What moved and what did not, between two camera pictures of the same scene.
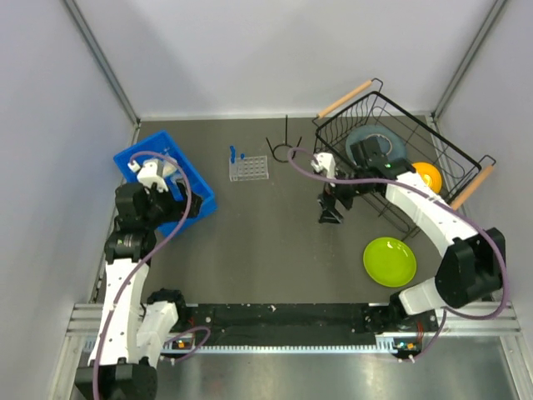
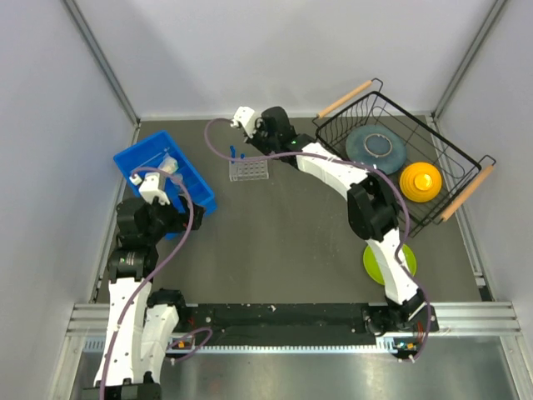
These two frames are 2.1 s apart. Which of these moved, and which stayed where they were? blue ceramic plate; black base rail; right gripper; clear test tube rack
Moved: right gripper
Stayed: blue ceramic plate; clear test tube rack; black base rail
